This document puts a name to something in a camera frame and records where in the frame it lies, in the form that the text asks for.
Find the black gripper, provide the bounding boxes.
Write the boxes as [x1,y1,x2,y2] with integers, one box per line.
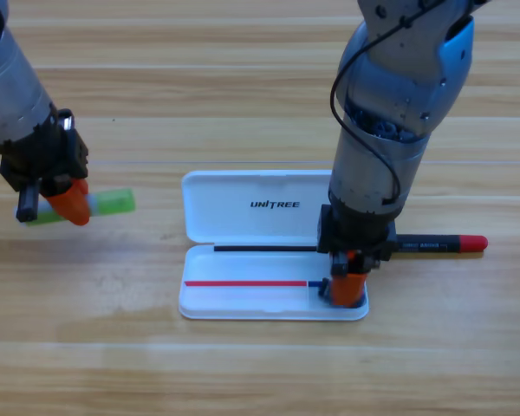
[0,107,91,226]
[316,203,398,309]

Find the green white glue stick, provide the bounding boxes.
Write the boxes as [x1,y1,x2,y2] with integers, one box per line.
[15,188,137,227]

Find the black red marker pen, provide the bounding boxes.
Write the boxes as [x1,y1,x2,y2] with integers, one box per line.
[393,233,490,256]

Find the white Unitree pencil case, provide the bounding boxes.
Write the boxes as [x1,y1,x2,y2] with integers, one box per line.
[178,169,369,322]

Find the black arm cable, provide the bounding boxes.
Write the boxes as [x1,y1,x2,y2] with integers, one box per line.
[330,0,445,205]

